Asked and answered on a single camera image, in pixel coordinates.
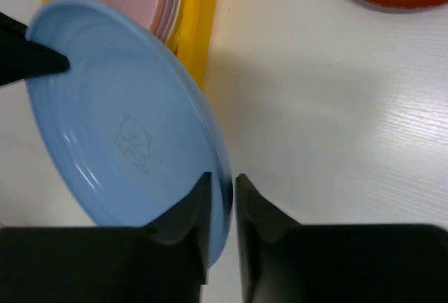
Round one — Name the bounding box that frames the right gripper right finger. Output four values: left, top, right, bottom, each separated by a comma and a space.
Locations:
235, 174, 447, 302

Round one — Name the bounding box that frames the yellow plastic bin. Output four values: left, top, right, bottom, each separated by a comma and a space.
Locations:
43, 0, 216, 86

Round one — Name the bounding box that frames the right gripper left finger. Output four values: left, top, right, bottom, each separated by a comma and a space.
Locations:
1, 172, 212, 302

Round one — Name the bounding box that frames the blue plate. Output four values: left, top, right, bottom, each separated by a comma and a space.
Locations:
26, 0, 233, 264

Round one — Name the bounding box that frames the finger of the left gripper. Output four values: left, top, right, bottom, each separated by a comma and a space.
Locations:
0, 13, 70, 86

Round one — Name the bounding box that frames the purple plate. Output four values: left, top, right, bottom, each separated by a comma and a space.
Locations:
155, 0, 174, 41

